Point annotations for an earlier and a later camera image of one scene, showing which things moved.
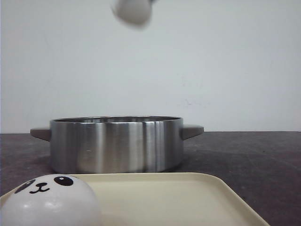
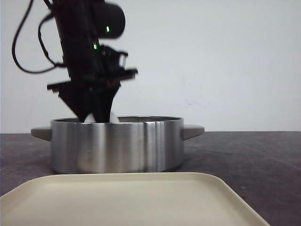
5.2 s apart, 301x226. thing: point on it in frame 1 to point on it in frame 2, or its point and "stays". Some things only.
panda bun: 50,200 to 90,118
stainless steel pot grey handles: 117,144 stays
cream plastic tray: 166,199 stays
